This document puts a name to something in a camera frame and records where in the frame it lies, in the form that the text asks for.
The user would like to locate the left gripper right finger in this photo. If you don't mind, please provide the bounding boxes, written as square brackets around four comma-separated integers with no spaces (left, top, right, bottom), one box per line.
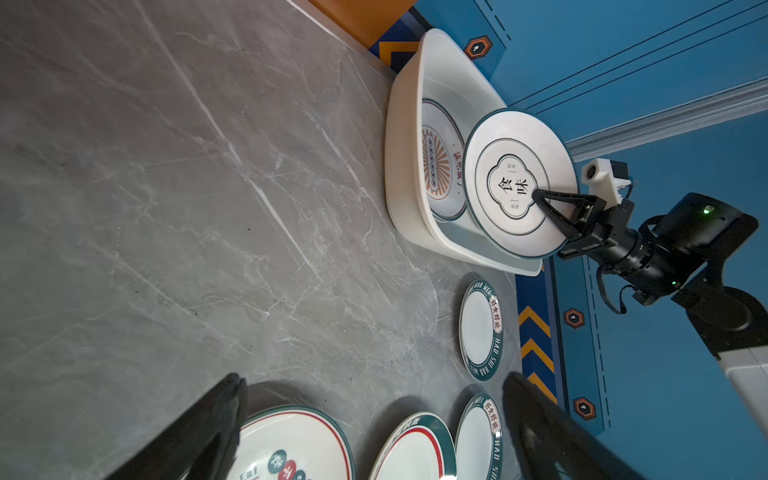
[502,372,642,479]

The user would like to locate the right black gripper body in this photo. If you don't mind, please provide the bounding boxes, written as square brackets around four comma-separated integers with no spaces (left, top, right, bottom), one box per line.
[557,200,690,306]

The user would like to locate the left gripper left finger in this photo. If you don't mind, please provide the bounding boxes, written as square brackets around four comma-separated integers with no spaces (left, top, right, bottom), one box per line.
[108,373,248,479]

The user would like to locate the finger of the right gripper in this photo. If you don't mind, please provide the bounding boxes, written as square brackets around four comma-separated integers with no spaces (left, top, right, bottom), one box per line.
[532,189,606,240]

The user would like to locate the red character plate front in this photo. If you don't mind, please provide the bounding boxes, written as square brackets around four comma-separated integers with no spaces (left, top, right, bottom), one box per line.
[227,405,356,480]

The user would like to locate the cloud pattern white plate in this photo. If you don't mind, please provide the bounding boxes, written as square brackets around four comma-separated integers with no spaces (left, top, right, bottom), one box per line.
[463,109,579,259]

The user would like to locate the large green rim plate front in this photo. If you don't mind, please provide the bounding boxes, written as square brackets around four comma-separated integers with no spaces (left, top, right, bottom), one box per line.
[369,412,457,480]

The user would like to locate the green lettered plate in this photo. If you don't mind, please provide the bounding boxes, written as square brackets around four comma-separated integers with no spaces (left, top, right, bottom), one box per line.
[459,279,504,382]
[455,393,503,480]

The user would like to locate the orange sunburst plate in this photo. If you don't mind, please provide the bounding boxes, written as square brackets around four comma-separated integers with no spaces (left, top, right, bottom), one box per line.
[421,98,466,222]

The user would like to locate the white plastic bin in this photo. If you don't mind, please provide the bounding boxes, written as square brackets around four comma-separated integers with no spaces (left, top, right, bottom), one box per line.
[384,28,542,277]

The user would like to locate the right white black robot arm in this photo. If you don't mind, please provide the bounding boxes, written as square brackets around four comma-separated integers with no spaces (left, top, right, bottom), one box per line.
[533,190,767,433]

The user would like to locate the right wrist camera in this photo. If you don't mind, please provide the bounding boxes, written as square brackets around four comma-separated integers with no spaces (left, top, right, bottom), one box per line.
[581,158,633,209]

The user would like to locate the right aluminium corner post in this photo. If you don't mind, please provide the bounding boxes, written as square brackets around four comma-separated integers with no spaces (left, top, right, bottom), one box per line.
[566,77,767,163]

